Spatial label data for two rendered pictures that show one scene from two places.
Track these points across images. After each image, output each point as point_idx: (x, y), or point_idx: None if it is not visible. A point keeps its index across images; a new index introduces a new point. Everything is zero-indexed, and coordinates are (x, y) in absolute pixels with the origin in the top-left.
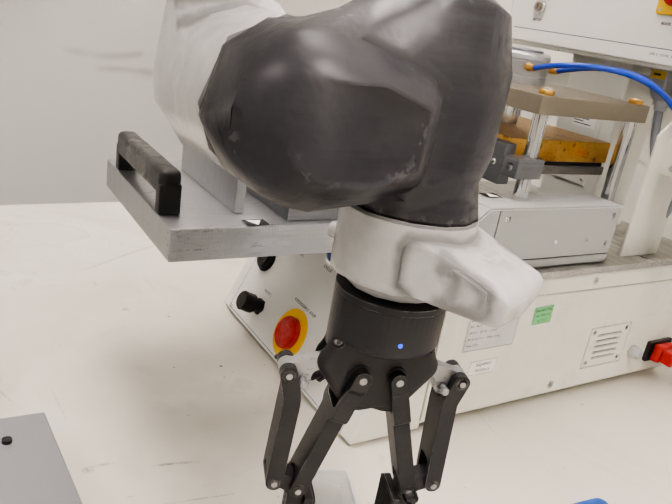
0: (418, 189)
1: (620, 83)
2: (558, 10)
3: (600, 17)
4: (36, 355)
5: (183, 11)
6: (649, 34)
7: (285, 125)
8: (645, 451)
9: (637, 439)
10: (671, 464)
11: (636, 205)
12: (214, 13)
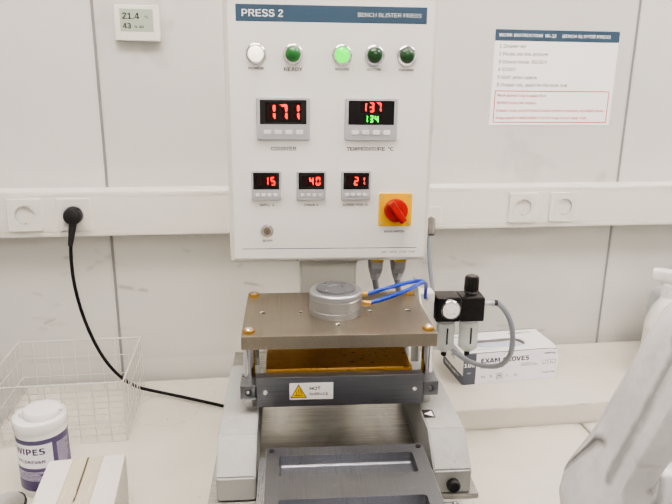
0: None
1: (350, 270)
2: (288, 231)
3: (331, 232)
4: None
5: (656, 493)
6: (377, 239)
7: None
8: (492, 490)
9: (480, 486)
10: (505, 486)
11: (419, 352)
12: (663, 479)
